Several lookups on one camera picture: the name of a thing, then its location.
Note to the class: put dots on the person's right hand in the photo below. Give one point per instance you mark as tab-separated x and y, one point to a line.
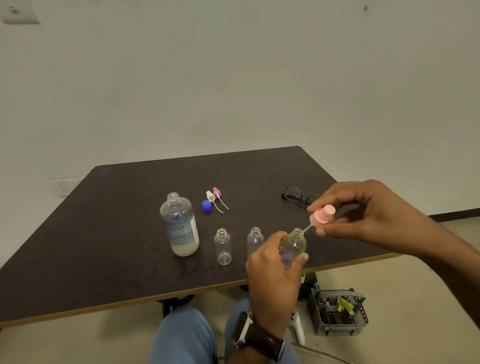
382	219

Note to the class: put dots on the person's left hand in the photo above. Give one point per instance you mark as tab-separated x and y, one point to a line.
272	285

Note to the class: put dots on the person's right thumb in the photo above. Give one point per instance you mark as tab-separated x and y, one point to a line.
339	229

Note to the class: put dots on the person's left thumb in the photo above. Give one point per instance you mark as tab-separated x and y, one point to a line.
299	260

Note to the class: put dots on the small clear bottle with liquid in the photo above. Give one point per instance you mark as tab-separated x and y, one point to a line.
295	245

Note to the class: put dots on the pink spray pump cap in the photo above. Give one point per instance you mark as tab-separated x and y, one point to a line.
322	216

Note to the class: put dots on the person's left forearm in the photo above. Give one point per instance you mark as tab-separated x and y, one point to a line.
249	358

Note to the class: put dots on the person's right forearm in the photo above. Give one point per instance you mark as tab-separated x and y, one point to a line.
455	262

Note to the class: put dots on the dark green bag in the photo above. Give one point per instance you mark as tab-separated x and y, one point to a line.
308	285

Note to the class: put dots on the small empty clear bottle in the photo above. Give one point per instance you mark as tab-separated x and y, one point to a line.
223	249
254	242

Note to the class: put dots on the black eyeglasses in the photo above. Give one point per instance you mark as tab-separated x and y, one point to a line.
293	195

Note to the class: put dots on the yellow-green cloth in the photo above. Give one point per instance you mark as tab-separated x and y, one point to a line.
345	304

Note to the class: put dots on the grey plastic basket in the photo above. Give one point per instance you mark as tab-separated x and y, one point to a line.
322	322

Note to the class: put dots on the white handheld controller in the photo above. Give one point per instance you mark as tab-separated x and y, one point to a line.
298	330

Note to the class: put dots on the purple spray pump cap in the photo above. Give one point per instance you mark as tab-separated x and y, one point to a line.
216	192

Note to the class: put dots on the blue bottle cap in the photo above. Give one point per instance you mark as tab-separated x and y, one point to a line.
206	206

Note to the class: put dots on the white spray pump cap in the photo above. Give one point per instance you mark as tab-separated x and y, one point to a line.
210	195

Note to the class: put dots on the black baseboard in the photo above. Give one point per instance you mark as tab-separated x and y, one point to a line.
455	215

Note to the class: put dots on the large clear labelled bottle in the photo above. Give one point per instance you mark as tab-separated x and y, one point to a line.
180	225

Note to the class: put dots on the black table base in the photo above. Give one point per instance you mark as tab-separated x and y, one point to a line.
176	302

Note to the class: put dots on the person's blue trousers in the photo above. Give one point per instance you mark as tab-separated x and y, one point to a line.
183	337

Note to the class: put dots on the white wall outlet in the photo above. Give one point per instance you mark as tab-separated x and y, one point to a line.
69	188

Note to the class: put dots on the white wall switch plate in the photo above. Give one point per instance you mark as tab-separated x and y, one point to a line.
18	11

